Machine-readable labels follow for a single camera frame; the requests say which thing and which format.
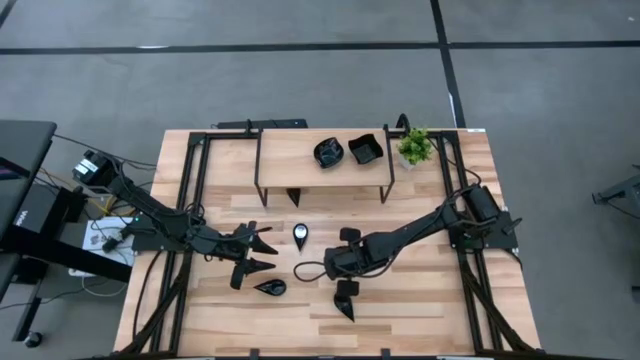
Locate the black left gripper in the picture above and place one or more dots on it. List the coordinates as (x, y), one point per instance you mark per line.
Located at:
(230, 245)

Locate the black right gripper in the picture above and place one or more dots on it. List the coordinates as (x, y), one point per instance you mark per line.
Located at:
(350, 260)

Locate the black teardrop mini plate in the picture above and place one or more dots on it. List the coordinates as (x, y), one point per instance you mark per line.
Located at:
(294, 195)
(301, 232)
(346, 309)
(274, 287)

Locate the black leaf-shaped mini plate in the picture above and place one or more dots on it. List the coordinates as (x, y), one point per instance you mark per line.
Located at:
(328, 152)

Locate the black square wavy mini plate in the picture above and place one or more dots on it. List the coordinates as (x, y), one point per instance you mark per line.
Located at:
(366, 148)

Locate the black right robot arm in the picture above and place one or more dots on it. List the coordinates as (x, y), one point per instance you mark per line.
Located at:
(425, 227)

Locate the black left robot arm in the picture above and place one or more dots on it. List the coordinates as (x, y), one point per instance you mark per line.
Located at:
(150, 210)

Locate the wooden shelf with black legs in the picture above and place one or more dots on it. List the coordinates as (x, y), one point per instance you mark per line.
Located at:
(290, 165)

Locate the green plant in white pot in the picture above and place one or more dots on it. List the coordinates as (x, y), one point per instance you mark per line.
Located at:
(415, 146)

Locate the black computer case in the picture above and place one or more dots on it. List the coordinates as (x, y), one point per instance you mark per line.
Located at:
(35, 210)

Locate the black caster wheel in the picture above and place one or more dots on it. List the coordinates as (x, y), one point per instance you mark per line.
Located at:
(34, 340)

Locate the black side desk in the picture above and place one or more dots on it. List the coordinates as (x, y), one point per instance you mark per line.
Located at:
(25, 145)

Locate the black clamp bracket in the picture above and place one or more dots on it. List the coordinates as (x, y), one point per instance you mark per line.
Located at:
(255, 353)
(385, 353)

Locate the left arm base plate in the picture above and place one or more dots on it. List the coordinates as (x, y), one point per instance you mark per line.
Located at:
(150, 245)

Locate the black metal rig frame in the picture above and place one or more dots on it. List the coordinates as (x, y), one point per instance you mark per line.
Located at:
(196, 138)

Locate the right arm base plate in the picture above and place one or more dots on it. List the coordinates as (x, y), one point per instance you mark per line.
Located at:
(500, 237)

